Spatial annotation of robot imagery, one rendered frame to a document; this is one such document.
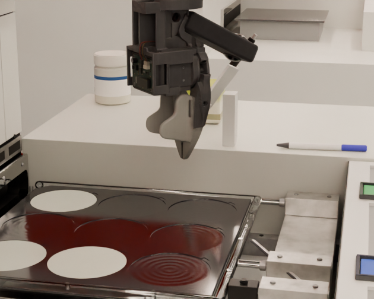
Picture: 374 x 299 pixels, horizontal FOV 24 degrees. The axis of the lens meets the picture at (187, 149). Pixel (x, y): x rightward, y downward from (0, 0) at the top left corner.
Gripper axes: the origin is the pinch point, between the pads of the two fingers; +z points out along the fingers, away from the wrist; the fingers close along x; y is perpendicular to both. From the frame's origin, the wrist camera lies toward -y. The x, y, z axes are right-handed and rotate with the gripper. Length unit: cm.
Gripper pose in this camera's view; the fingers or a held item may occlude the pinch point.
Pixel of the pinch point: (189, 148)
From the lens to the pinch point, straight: 114.1
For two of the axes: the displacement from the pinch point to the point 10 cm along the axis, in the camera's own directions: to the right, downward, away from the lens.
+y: -8.6, 1.4, -5.0
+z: 0.0, 9.6, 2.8
